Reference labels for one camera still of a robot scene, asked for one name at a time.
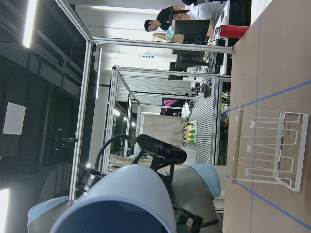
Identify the person in black shirt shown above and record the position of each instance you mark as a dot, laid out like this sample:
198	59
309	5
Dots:
162	19

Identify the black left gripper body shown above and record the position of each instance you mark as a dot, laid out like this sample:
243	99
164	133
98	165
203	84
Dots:
186	221

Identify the white wire cup holder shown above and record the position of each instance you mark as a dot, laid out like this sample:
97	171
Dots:
270	147

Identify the cardboard box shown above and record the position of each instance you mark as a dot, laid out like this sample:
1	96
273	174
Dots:
162	37

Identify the light blue plastic cup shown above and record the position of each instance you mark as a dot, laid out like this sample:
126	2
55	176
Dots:
131	199

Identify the black computer monitor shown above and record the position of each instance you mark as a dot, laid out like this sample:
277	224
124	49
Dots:
193	31

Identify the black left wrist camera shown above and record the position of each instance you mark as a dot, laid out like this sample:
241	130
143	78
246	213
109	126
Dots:
161	149

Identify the red cylinder bottle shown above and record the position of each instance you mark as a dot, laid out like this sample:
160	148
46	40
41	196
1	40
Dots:
233	31

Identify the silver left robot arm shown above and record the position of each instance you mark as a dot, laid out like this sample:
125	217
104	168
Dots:
194	188

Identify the person in grey shirt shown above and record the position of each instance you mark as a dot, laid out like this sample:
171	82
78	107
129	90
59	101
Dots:
209	10

